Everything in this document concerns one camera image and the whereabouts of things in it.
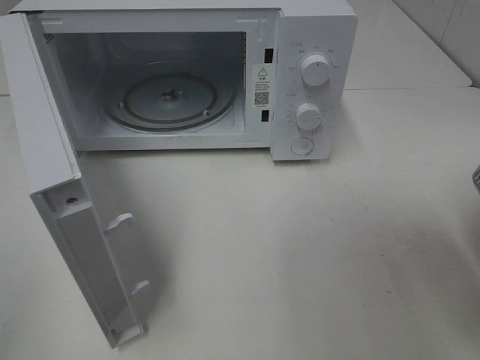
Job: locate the round door release button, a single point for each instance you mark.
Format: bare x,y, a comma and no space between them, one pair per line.
302,146

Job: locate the white timer knob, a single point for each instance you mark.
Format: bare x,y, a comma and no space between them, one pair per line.
308,116

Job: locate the white microwave door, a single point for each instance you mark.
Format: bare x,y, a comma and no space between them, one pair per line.
57,187

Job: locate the white warning label sticker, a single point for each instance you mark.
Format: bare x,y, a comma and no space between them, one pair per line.
263,77

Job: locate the glass microwave turntable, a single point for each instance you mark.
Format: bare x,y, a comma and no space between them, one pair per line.
169,101

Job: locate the white microwave oven body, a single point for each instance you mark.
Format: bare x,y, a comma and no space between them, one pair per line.
104,44

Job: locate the upper white power knob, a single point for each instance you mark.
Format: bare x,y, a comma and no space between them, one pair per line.
315,68

